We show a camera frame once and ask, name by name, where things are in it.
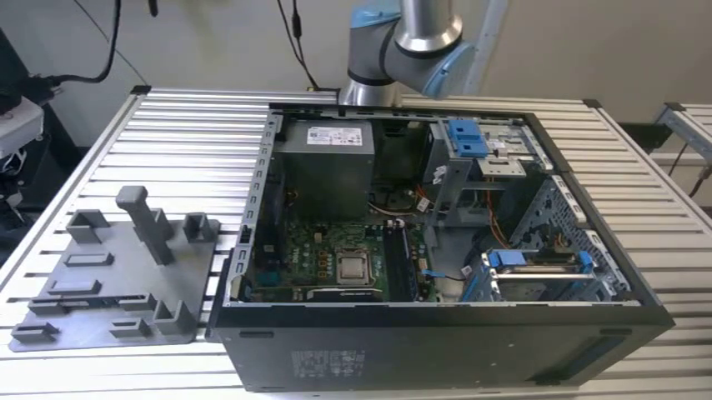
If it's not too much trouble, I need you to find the silver CPU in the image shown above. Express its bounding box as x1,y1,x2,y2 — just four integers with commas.
338,257,369,279

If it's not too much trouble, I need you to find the blue drive bay latch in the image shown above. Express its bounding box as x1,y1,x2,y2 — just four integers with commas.
447,118,488,160

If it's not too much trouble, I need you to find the blue disk carrier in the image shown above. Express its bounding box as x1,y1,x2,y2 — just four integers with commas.
461,247,600,304

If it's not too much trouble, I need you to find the thin brown cable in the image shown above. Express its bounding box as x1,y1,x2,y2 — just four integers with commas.
666,141,711,197

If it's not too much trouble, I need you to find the gray parts rack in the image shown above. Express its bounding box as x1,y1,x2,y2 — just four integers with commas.
10,185,224,354

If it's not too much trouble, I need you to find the black PC case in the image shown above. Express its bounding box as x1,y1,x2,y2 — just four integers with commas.
205,102,676,393

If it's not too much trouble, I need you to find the gray power supply unit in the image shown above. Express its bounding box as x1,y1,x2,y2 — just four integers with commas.
276,119,376,223

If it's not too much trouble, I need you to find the orange wire bundle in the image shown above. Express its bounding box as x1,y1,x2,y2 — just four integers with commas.
477,187,509,251

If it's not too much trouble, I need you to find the metal slat side table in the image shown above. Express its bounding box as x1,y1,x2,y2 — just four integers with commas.
650,102,712,168

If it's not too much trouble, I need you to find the green motherboard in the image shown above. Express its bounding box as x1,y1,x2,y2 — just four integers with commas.
244,219,447,304

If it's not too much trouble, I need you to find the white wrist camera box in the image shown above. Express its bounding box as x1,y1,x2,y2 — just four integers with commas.
0,99,47,160

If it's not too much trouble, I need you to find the gray metal drive cage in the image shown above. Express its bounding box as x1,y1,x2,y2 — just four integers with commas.
421,118,536,228

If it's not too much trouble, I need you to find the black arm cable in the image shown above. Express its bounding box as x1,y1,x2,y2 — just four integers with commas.
277,0,341,93

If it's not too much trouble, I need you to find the white yellow wire bundle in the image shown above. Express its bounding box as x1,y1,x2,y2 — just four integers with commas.
366,193,433,217

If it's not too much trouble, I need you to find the black graphics card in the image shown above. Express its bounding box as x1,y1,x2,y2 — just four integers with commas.
304,286,387,304

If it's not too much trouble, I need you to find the black camera cable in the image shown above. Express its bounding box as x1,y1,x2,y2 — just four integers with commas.
33,0,123,103

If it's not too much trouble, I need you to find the thin black wall wire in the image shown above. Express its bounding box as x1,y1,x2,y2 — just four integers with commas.
83,0,150,88

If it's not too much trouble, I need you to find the black cable with blue tab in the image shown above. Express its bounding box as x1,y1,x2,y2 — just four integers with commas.
421,268,476,283

